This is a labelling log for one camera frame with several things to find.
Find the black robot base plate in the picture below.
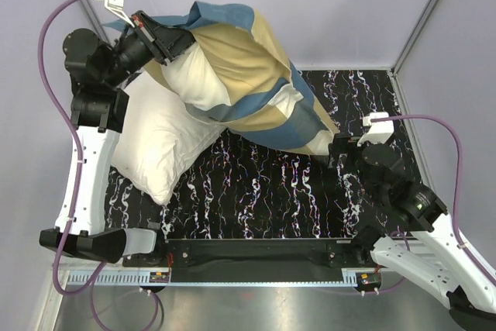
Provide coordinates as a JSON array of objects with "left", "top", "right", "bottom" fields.
[{"left": 122, "top": 238, "right": 376, "bottom": 288}]

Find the white slotted cable duct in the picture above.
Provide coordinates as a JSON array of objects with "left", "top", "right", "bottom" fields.
[{"left": 67, "top": 271, "right": 170, "bottom": 286}]

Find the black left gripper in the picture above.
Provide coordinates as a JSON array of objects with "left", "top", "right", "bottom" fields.
[{"left": 103, "top": 9, "right": 200, "bottom": 88}]

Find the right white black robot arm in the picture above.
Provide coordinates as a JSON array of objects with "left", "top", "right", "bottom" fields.
[{"left": 329, "top": 134, "right": 495, "bottom": 330}]

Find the aluminium frame post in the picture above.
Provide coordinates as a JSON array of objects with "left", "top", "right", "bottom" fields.
[
  {"left": 391, "top": 0, "right": 441, "bottom": 74},
  {"left": 57, "top": 0, "right": 117, "bottom": 43}
]

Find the aluminium frame post left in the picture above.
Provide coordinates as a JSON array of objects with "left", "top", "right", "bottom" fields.
[{"left": 57, "top": 0, "right": 117, "bottom": 43}]

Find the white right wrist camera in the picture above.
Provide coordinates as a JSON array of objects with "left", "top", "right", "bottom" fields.
[{"left": 357, "top": 112, "right": 394, "bottom": 147}]

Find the purple floor cable loop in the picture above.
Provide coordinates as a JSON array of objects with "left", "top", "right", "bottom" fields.
[{"left": 89, "top": 264, "right": 164, "bottom": 330}]

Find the blue beige patchwork pillowcase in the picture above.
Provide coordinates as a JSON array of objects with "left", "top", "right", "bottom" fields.
[{"left": 104, "top": 0, "right": 340, "bottom": 158}]

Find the aluminium frame post right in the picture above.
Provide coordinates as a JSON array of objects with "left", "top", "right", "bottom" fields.
[{"left": 391, "top": 0, "right": 441, "bottom": 74}]

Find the plain white pillow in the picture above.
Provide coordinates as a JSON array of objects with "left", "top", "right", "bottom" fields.
[{"left": 111, "top": 72, "right": 225, "bottom": 205}]

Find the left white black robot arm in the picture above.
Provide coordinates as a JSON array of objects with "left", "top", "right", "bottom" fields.
[{"left": 39, "top": 11, "right": 195, "bottom": 266}]

